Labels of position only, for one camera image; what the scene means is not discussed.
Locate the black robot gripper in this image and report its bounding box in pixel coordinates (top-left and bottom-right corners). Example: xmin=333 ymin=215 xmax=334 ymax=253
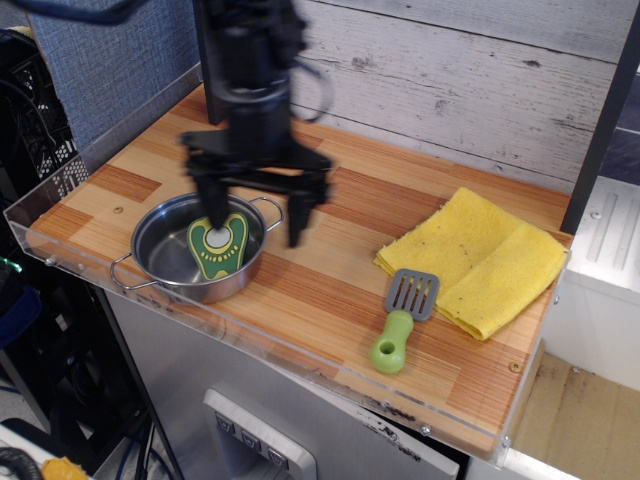
xmin=181 ymin=84 xmax=332 ymax=248

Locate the clear acrylic table guard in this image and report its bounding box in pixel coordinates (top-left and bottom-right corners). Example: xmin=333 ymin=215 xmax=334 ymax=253
xmin=2 ymin=67 xmax=574 ymax=469

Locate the white toy sink unit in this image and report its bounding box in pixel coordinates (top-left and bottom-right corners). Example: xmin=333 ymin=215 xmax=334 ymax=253
xmin=542 ymin=177 xmax=639 ymax=390

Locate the dark grey post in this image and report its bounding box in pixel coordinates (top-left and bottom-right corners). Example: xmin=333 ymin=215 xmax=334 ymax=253
xmin=560 ymin=2 xmax=639 ymax=235
xmin=193 ymin=0 xmax=227 ymax=125

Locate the yellow folded towel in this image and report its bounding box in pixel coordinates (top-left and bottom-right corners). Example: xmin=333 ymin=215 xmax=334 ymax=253
xmin=374 ymin=188 xmax=568 ymax=341

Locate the black plastic crate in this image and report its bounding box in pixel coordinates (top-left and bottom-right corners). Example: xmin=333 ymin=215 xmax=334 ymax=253
xmin=1 ymin=27 xmax=77 ymax=181

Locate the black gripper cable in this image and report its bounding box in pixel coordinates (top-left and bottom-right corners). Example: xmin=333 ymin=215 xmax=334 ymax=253
xmin=292 ymin=59 xmax=335 ymax=124

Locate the dark grey left post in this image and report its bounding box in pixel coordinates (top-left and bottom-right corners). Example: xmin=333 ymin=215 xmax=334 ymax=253
xmin=193 ymin=0 xmax=227 ymax=125

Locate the small stainless steel pot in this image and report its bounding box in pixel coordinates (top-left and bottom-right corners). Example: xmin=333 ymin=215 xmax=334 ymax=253
xmin=110 ymin=193 xmax=285 ymax=304

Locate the grey spatula with green handle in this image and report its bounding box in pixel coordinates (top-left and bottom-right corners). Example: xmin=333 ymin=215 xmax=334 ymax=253
xmin=369 ymin=268 xmax=441 ymax=374

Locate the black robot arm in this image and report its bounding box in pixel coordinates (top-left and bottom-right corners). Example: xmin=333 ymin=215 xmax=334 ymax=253
xmin=181 ymin=1 xmax=332 ymax=247

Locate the dark grey right post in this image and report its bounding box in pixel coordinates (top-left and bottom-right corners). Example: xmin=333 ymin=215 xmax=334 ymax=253
xmin=560 ymin=2 xmax=639 ymax=235

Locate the green toy pepper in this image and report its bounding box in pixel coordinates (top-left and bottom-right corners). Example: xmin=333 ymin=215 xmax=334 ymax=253
xmin=187 ymin=213 xmax=249 ymax=281

